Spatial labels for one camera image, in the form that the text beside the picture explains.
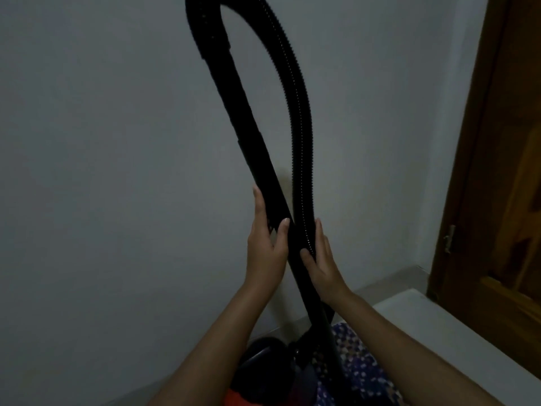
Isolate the red and black vacuum cleaner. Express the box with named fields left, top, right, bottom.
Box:
left=226, top=323, right=339, bottom=406

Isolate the purple patterned cloth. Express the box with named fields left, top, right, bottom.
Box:
left=315, top=322, right=406, bottom=406

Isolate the person's right forearm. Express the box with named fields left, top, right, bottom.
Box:
left=330, top=289, right=497, bottom=406

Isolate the brown wooden door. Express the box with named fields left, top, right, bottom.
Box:
left=426, top=0, right=541, bottom=368

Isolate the person's left hand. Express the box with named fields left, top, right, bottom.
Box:
left=245, top=185, right=291, bottom=295

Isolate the person's right hand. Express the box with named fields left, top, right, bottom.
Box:
left=300, top=218, right=351, bottom=307

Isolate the black vacuum wand tube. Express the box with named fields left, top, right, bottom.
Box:
left=185, top=0, right=339, bottom=334

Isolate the black ribbed vacuum hose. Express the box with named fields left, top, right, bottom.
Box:
left=251, top=0, right=322, bottom=267

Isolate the person's left forearm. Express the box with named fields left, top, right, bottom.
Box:
left=146, top=283, right=277, bottom=406

